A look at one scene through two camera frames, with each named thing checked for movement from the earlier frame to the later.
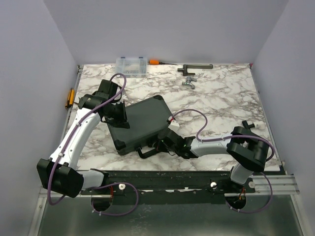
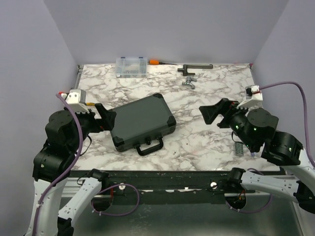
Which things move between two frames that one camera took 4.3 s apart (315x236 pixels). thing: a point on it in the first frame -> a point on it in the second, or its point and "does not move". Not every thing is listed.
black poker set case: x=146 y=119 does not move
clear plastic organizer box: x=132 y=67 does not move
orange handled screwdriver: x=157 y=62 does not move
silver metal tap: x=188 y=82 does not move
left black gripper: x=122 y=122 -> x=108 y=118
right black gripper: x=161 y=146 -> x=226 y=107
